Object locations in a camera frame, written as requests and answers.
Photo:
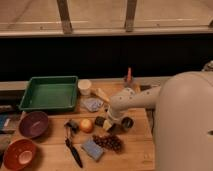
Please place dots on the orange fruit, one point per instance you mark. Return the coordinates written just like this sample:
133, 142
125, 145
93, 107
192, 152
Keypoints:
86, 125

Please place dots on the small metal cup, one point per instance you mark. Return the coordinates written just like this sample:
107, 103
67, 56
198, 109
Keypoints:
127, 123

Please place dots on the red bowl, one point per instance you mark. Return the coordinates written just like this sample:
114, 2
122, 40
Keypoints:
19, 154

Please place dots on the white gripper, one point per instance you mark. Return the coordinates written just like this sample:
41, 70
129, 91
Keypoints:
110, 119

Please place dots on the bunch of dark grapes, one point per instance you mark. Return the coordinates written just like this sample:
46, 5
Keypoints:
110, 142

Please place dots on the black knife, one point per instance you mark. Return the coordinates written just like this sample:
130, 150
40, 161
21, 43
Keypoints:
74, 152

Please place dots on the purple bowl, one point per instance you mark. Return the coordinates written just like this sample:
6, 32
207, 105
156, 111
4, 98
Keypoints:
34, 124

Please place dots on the black eraser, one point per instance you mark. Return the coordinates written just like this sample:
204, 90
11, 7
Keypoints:
99, 122

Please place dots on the green plastic tray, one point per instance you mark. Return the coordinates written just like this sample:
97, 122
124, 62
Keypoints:
52, 93

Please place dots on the blue box at edge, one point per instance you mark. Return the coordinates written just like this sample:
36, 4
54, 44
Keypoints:
4, 122

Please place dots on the crumpled grey cloth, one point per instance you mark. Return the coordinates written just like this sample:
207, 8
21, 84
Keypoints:
92, 104

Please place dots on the wooden-handled brush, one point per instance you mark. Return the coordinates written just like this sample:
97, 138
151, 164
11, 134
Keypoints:
101, 94

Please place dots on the small dark toy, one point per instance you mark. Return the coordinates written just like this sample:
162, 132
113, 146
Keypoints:
71, 126

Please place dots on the white paper cup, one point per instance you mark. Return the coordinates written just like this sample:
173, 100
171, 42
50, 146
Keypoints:
84, 86

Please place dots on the blue sponge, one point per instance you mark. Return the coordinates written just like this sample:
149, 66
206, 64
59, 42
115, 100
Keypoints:
92, 149

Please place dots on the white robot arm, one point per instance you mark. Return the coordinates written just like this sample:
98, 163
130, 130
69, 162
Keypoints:
183, 131

